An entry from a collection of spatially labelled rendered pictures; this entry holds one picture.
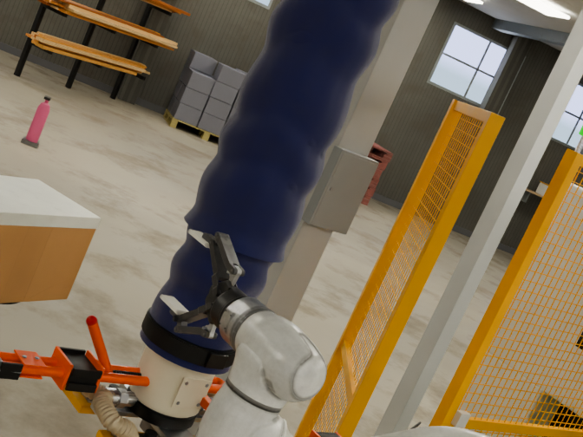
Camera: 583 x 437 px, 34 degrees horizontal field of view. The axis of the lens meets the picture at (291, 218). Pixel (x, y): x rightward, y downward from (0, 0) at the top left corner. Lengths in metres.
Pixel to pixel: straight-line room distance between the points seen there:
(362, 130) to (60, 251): 1.41
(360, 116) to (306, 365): 2.09
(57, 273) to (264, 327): 2.70
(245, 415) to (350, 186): 2.06
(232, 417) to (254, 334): 0.13
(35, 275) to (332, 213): 1.31
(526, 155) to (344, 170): 2.31
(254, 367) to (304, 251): 2.08
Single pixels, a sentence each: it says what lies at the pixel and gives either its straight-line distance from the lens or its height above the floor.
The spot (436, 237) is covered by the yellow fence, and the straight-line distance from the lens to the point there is 3.15.
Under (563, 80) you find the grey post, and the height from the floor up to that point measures 2.47.
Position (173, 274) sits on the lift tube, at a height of 1.48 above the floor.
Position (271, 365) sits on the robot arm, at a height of 1.58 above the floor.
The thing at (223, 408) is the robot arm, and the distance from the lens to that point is 1.51.
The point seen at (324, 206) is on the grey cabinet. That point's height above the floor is 1.55.
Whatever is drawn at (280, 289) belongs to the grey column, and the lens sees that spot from 3.55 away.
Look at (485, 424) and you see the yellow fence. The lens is 3.87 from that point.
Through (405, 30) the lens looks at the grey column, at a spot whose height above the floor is 2.24.
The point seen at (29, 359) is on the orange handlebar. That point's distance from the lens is 1.99.
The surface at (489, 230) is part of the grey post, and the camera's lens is 5.61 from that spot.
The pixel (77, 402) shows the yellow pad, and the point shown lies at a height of 1.12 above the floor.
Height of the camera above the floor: 2.04
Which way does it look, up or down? 10 degrees down
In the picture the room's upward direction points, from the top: 24 degrees clockwise
